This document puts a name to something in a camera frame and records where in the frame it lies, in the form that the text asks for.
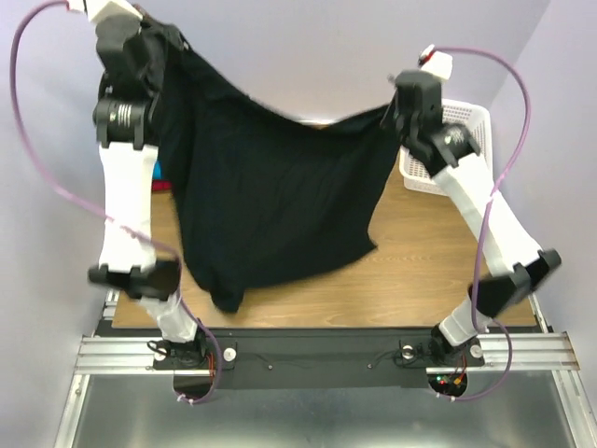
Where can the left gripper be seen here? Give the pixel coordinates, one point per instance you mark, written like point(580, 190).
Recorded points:
point(139, 22)

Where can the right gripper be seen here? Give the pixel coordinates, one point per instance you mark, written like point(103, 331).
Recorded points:
point(406, 100)

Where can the black t shirt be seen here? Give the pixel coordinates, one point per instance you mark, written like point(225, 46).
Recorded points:
point(262, 200)

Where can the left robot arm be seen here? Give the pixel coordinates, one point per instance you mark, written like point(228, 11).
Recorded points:
point(128, 149)

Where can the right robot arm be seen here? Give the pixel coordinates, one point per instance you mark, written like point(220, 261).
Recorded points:
point(510, 264)

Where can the white plastic basket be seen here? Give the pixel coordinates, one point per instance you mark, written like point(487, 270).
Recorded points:
point(475, 118)

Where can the blue folded t shirt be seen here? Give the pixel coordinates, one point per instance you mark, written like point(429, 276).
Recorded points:
point(157, 173)

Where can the red folded t shirt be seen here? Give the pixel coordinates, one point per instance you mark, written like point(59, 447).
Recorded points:
point(160, 185)

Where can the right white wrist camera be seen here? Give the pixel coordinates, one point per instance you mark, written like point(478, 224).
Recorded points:
point(436, 62)

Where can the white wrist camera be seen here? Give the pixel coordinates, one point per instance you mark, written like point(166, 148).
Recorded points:
point(436, 62)
point(99, 10)

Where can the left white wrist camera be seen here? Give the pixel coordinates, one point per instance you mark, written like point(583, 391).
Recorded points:
point(99, 10)

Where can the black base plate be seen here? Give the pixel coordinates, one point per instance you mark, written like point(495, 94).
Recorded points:
point(311, 359)

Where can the aluminium frame rail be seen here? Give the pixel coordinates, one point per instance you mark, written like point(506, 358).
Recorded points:
point(519, 352)

